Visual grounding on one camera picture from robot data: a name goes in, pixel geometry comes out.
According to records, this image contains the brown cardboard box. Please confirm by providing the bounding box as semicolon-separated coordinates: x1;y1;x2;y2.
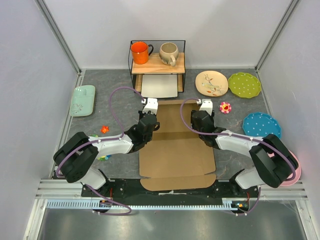
139;100;216;192

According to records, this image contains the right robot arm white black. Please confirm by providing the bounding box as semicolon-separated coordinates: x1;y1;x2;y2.
190;110;299;197

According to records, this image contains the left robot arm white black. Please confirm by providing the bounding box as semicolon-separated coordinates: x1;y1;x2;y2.
53;110;160;197

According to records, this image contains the pink flower toy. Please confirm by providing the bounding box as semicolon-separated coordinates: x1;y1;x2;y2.
219;101;232;114

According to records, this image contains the orange maple leaf toy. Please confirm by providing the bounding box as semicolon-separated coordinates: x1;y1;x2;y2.
100;125;109;134

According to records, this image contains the beige floral plate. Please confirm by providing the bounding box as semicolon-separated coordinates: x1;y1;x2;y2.
195;70;229;97

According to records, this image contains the white square plate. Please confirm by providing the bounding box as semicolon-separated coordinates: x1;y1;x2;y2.
141;74;178;99

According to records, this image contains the green dotted plate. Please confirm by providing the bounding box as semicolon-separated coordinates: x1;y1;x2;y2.
228;72;262;99

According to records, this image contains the blue dotted plate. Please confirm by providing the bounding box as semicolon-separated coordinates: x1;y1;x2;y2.
242;112;282;139

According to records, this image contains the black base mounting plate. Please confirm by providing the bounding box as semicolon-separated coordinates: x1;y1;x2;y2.
97;178;256;199

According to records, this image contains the mint green divided tray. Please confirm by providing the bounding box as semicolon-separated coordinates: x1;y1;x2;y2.
69;85;96;117

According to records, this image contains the beige ceramic mug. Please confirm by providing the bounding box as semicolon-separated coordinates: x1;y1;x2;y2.
159;42;179;67

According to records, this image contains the orange enamel mug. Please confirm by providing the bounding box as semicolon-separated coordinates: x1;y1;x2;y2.
130;41;154;65

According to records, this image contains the pink plate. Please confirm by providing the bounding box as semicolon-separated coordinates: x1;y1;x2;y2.
265;150;302;188

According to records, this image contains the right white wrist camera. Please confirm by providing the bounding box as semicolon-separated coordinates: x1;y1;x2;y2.
196;99;213;116

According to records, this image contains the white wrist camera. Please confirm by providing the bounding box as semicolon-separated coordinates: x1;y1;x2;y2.
141;97;159;115
196;99;213;116

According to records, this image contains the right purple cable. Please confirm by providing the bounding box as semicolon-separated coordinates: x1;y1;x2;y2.
180;98;297;217

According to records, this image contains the purple cable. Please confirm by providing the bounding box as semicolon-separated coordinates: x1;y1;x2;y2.
55;86;133;216
180;98;297;217

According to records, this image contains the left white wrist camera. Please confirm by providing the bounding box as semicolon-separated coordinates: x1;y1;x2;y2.
141;97;159;115

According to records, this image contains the black wire wooden shelf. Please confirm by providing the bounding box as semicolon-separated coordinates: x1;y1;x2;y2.
127;39;186;93

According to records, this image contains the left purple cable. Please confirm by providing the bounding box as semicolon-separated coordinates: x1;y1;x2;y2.
55;86;133;216

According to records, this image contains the grey slotted cable duct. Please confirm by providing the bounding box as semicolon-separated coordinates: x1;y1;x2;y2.
46;199;238;211

